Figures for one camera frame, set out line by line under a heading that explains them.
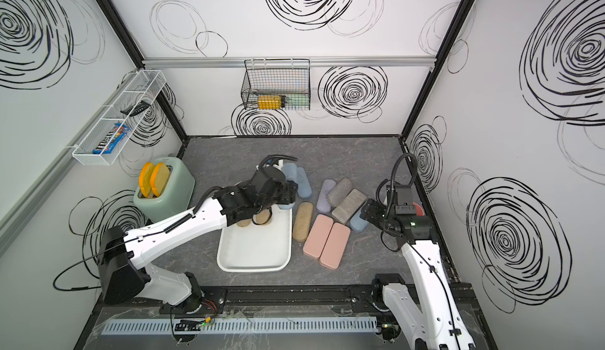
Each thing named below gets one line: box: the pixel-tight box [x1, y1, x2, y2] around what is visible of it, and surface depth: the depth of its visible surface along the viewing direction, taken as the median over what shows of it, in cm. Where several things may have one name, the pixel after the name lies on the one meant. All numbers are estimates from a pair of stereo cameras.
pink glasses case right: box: [319, 222, 351, 269], surface depth 84 cm
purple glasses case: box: [316, 178, 338, 213], surface depth 96 cm
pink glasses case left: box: [302, 213, 335, 260], surface depth 87 cm
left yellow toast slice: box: [137, 161, 157, 198], surface depth 80 cm
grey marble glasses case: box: [331, 188, 368, 225], surface depth 93 cm
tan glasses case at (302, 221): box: [292, 201, 314, 243], surface depth 90 cm
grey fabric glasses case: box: [327, 178, 353, 207], surface depth 95 cm
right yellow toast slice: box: [149, 162, 171, 198], surface depth 80 cm
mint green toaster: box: [133, 156, 196, 224], surface depth 85 cm
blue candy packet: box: [92, 122, 131, 155], surface depth 72 cm
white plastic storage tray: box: [216, 204, 293, 273], surface depth 84 cm
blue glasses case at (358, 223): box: [349, 204, 370, 232], surface depth 90 cm
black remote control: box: [119, 100, 152, 117], surface depth 82 cm
